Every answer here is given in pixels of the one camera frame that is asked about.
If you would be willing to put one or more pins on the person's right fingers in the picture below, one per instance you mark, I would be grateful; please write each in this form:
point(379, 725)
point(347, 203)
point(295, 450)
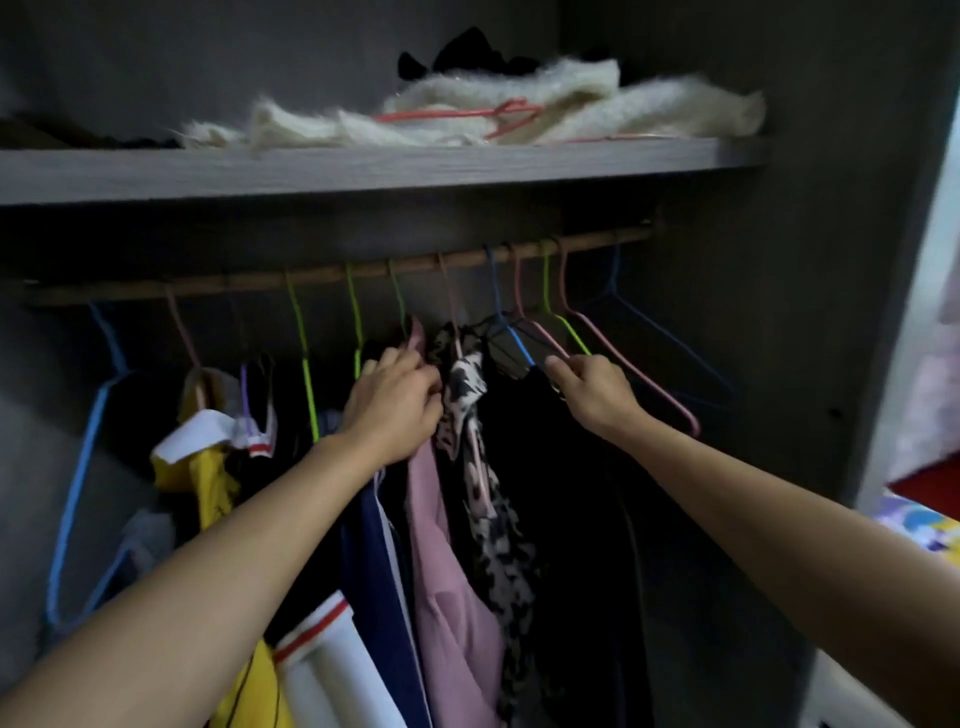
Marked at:
point(574, 369)

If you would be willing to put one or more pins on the grey wooden wardrobe shelf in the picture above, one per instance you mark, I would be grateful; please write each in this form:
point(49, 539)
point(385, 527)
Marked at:
point(360, 169)

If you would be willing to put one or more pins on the white wardrobe door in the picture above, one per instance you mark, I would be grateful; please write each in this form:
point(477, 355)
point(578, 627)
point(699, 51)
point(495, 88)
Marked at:
point(892, 375)

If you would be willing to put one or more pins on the white garment with red stripe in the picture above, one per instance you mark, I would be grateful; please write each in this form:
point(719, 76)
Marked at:
point(337, 675)

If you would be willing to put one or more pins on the pink garment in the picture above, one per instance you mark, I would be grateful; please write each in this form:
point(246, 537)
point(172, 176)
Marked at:
point(450, 622)

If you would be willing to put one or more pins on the black and white patterned garment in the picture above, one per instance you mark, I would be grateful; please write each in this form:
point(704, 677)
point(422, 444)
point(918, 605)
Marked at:
point(499, 547)

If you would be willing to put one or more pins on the dark hanging garment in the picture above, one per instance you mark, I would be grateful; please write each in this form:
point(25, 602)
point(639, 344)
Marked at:
point(285, 465)

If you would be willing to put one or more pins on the person's left forearm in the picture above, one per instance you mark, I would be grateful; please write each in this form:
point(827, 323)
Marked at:
point(195, 600)

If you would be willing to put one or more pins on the person's right hand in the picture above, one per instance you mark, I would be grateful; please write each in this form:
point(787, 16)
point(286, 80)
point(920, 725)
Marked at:
point(600, 394)

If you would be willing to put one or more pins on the white fluffy garment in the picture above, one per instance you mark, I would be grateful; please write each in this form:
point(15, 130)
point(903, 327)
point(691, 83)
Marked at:
point(660, 105)

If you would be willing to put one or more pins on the yellow garment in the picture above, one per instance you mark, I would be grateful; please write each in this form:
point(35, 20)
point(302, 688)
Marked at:
point(214, 487)

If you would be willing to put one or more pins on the person's right forearm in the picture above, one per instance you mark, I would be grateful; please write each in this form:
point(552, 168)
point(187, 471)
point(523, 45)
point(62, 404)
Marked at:
point(795, 555)

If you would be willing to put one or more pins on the red cloth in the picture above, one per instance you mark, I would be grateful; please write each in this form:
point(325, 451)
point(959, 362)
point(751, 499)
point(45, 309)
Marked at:
point(934, 486)

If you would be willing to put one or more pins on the brown wooden clothes rod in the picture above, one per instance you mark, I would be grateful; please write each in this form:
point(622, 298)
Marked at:
point(247, 281)

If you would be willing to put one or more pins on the navy blue garment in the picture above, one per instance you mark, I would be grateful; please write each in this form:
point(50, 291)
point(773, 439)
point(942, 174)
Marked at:
point(379, 600)

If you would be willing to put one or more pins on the black fabric item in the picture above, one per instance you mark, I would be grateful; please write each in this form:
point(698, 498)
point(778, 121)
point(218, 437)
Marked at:
point(469, 54)

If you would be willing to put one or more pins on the person's left hand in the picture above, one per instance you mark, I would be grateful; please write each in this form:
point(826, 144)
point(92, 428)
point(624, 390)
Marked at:
point(394, 412)

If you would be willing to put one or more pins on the person's left fingers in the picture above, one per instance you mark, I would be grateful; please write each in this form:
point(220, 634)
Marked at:
point(409, 371)

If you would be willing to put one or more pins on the white collar with striped trim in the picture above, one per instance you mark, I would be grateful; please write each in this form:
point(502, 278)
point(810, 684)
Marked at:
point(195, 433)

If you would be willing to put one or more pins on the colourful patterned bedding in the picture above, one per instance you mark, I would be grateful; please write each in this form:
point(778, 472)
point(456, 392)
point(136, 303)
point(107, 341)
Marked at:
point(922, 525)

